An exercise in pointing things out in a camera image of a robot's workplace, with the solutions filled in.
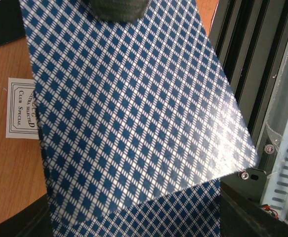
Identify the light blue cable duct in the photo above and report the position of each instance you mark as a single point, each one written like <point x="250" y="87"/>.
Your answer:
<point x="276" y="189"/>

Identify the round black poker mat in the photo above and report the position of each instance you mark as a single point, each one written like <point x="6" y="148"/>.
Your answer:
<point x="11" y="22"/>

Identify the blue playing card deck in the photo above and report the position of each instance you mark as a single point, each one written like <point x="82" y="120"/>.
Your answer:
<point x="137" y="121"/>

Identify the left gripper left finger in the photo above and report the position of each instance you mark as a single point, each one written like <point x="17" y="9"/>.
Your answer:
<point x="33" y="221"/>

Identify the white playing card box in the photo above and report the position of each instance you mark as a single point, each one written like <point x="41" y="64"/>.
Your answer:
<point x="21" y="122"/>

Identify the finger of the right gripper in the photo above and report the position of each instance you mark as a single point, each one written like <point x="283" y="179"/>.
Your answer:
<point x="124" y="11"/>

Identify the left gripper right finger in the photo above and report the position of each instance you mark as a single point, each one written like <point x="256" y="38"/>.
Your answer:
<point x="239" y="217"/>

